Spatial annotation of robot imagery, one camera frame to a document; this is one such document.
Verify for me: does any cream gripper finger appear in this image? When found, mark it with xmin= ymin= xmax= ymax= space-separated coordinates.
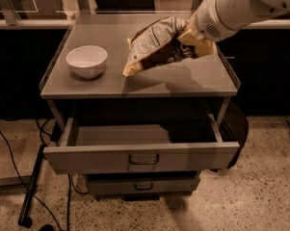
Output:
xmin=177 ymin=29 xmax=205 ymax=46
xmin=195 ymin=39 xmax=217 ymax=57

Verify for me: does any brown chip bag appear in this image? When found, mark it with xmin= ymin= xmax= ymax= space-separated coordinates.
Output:
xmin=122 ymin=16 xmax=200 ymax=77

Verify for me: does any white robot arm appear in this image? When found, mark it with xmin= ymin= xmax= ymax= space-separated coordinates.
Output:
xmin=177 ymin=0 xmax=290 ymax=57

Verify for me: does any open top drawer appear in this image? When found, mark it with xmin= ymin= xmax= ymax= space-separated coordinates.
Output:
xmin=44 ymin=115 xmax=239 ymax=174

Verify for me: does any grey metal drawer cabinet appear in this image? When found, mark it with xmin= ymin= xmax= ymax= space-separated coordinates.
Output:
xmin=39 ymin=13 xmax=242 ymax=202

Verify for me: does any lower grey drawer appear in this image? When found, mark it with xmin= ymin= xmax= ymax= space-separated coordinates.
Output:
xmin=86 ymin=171 xmax=199 ymax=197

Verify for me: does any white ceramic bowl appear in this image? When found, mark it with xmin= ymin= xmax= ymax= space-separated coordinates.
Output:
xmin=66 ymin=45 xmax=108 ymax=79

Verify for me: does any glass barrier with posts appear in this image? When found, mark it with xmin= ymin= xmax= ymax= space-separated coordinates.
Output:
xmin=0 ymin=0 xmax=290 ymax=30

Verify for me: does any black bar on floor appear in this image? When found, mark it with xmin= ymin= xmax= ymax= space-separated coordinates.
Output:
xmin=18 ymin=145 xmax=45 ymax=228

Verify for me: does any black floor cable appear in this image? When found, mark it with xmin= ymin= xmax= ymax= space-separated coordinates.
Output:
xmin=0 ymin=117 xmax=73 ymax=231

